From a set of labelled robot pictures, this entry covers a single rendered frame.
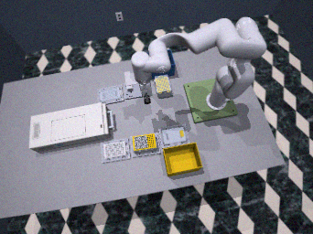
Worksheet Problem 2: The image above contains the blue plastic bin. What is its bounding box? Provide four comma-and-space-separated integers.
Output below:
152, 49, 175, 80

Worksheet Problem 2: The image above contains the yellow open tray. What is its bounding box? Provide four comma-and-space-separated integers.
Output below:
163, 143, 202, 176

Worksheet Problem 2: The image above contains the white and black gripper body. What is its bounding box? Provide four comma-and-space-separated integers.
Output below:
139, 80, 152, 97

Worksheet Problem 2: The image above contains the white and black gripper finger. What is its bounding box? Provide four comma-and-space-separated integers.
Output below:
144, 93, 151, 104

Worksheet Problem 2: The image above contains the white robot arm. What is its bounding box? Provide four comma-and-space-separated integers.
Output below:
124, 17, 266, 111

